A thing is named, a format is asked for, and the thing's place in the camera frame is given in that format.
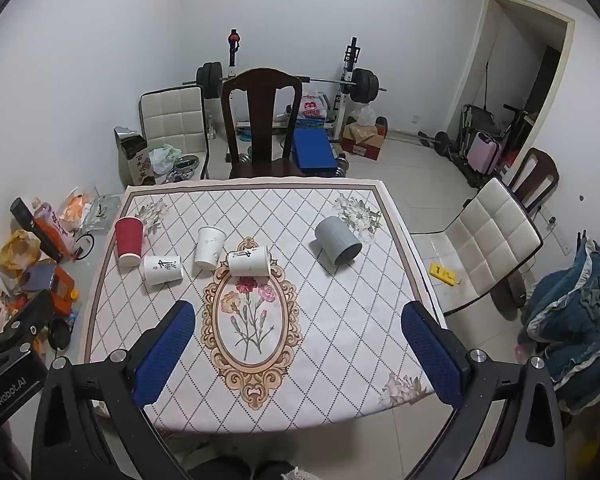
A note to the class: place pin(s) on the pink suitcase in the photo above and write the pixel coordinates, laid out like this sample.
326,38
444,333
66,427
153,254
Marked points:
483,153

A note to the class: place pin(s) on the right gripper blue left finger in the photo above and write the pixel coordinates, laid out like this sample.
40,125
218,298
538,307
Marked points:
68,442

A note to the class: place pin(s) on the yellow tool on floor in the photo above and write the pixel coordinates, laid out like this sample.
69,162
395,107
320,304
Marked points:
443,274

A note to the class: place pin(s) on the white paper cup left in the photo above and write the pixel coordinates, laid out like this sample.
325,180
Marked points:
157,270

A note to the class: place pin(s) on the white leather chair back left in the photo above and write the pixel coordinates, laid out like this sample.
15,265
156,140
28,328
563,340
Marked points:
176,117

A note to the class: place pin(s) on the floral patterned tablecloth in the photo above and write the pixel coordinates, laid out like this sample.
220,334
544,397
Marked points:
311,344

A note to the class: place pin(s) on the black round lid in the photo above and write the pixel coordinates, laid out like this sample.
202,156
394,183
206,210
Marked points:
59,334

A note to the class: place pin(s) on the blue denim clothes pile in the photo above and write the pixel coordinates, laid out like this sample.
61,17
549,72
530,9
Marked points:
562,318

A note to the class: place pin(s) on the dark wooden chair right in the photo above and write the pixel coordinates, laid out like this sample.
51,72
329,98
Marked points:
535,179

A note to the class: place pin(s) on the red corrugated paper cup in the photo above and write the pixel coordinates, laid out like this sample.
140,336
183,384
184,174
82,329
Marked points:
129,234

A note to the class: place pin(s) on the brown carton box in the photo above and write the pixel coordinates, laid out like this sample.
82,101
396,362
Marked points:
134,163

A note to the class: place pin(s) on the white paper cup with birds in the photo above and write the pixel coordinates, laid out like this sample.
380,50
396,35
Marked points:
210,243

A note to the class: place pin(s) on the blue weight bench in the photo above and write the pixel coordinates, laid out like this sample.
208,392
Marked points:
313,153

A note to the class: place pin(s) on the cardboard box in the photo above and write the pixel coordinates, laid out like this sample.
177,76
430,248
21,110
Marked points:
365,141

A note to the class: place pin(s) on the barbell with black plates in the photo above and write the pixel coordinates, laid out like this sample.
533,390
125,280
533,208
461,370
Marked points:
362,87

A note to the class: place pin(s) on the white leather chair right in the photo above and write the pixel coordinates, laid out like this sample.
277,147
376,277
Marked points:
490,239

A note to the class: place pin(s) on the yellow plastic bag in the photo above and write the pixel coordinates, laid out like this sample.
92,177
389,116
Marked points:
22,249

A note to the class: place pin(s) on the glass ashtray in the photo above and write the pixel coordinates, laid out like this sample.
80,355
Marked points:
102,214

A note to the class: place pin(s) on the dark wooden chair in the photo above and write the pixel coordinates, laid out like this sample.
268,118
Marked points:
261,114
535,179

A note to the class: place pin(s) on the orange box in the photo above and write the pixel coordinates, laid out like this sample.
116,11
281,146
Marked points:
51,277

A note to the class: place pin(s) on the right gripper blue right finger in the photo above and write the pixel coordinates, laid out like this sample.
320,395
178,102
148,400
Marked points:
528,440

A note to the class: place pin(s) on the white leather chair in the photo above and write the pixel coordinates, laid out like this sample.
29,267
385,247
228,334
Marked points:
176,117
490,239

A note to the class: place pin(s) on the grey plastic cup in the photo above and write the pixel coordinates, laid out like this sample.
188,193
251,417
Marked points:
337,240

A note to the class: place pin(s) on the white paper cup centre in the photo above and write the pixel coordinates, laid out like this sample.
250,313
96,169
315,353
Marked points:
254,262

